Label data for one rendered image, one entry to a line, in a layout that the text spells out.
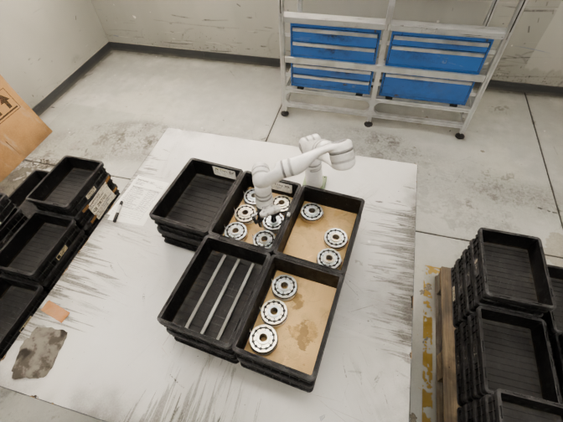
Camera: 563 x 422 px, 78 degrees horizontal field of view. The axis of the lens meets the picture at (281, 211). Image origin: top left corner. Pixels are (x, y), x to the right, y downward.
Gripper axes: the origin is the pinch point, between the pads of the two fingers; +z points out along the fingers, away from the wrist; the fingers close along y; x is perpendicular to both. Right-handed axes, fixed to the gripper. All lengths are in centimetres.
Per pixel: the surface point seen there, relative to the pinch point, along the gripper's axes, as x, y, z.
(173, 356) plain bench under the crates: 33, 57, 16
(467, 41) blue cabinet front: -87, -199, 3
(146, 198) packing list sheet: -56, 50, 17
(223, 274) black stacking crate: 14.2, 26.7, 3.5
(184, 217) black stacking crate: -23.0, 33.5, 3.8
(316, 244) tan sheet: 18.8, -15.5, 3.5
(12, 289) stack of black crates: -64, 144, 59
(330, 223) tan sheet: 11.7, -26.8, 3.7
